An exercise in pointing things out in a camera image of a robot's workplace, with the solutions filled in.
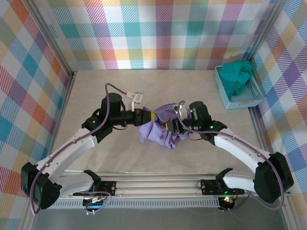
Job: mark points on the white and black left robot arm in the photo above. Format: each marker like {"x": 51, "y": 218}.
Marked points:
{"x": 72, "y": 148}

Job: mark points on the aluminium side rail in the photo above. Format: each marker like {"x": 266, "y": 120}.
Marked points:
{"x": 257, "y": 124}
{"x": 67, "y": 95}

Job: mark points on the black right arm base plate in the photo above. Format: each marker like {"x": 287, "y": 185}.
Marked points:
{"x": 208, "y": 187}

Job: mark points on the light blue perforated basket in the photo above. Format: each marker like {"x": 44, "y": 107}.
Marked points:
{"x": 254, "y": 93}

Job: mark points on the purple t-shirt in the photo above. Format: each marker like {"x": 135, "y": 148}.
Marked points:
{"x": 153, "y": 134}

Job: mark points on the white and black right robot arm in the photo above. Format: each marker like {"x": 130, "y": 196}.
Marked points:
{"x": 239, "y": 148}

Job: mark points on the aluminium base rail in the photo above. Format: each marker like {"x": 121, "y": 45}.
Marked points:
{"x": 156, "y": 184}

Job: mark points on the teal crumpled cloth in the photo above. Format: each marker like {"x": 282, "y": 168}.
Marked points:
{"x": 232, "y": 76}

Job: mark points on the aluminium frame post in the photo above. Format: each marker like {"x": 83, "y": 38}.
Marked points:
{"x": 263, "y": 31}
{"x": 51, "y": 38}

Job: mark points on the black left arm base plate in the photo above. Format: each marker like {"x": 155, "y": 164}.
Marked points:
{"x": 110, "y": 187}

